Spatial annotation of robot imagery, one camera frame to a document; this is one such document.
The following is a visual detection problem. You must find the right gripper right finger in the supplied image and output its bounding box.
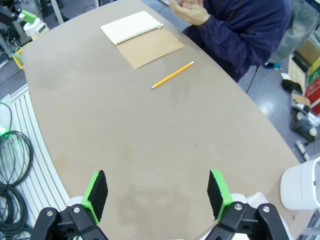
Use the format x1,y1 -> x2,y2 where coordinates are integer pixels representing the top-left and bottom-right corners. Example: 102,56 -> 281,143
206,169 -> 291,240

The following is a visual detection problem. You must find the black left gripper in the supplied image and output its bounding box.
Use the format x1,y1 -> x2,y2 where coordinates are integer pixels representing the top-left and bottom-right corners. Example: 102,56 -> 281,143
0,3 -> 39,26

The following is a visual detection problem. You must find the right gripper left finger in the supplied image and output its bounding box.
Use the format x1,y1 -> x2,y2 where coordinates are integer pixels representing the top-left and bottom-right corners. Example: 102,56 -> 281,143
30,169 -> 110,240

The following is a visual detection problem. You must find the spiral notebook brown cover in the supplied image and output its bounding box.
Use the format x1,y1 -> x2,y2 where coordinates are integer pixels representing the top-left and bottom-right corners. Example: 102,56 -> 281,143
100,10 -> 186,70

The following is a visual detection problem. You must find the yellow pencil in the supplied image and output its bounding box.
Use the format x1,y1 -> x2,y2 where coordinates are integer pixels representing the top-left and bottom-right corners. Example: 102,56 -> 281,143
150,60 -> 195,90

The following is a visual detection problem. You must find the person's left forearm purple sleeve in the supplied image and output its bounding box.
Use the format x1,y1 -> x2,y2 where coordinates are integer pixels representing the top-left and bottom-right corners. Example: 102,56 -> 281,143
184,14 -> 251,76

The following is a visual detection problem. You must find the person's right hand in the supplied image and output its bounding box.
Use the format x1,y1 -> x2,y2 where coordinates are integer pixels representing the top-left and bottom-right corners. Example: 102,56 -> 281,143
177,0 -> 204,9

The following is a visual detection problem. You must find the person's left hand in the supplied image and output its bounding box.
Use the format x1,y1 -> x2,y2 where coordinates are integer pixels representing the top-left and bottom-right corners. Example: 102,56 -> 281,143
169,1 -> 212,27

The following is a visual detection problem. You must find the white stand leg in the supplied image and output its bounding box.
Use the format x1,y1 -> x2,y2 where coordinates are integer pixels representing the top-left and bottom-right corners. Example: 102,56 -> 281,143
50,0 -> 65,25

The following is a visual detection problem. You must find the white perforated plastic basket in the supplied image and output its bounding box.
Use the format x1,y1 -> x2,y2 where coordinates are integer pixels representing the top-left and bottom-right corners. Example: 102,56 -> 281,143
67,190 -> 292,240

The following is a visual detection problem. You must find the yellow teal floor object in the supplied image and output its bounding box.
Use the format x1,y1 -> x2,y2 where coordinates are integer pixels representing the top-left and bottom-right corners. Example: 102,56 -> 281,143
12,47 -> 25,71

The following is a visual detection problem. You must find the white round trash bin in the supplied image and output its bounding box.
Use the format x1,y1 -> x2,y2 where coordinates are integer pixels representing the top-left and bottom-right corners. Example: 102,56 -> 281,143
279,155 -> 320,211

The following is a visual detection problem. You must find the white power strip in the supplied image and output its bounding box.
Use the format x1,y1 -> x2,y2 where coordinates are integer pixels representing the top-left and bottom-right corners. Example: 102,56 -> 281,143
294,139 -> 311,161

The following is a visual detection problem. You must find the brown cardboard floor piece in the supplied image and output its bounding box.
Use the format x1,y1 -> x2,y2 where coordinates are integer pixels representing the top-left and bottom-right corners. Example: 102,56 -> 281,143
292,93 -> 311,106

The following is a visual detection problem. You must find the red recycling bin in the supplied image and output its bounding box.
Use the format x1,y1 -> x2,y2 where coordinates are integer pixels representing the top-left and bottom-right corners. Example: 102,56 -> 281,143
302,77 -> 320,112

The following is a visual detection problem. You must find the green recycling bin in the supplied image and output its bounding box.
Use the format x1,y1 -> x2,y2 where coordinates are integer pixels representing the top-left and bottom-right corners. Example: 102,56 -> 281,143
306,69 -> 320,87

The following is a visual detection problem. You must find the yellow recycling bin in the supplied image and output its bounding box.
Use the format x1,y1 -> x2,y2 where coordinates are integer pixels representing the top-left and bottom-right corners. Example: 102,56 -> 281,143
308,63 -> 320,76

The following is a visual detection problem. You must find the brown cardboard box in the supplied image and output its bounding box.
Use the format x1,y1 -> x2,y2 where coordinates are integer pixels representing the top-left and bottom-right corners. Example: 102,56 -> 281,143
287,39 -> 320,84

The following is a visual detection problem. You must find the person in purple jacket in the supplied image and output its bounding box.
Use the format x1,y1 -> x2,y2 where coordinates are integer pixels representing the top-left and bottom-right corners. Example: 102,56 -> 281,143
182,0 -> 292,84

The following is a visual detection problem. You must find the black floor cable coil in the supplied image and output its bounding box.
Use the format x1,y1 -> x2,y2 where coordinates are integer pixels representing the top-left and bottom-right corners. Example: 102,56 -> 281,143
0,130 -> 35,187
0,183 -> 31,232

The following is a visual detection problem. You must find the white ribbed aluminium frame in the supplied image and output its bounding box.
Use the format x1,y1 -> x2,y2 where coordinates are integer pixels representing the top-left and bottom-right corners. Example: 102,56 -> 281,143
0,83 -> 72,226

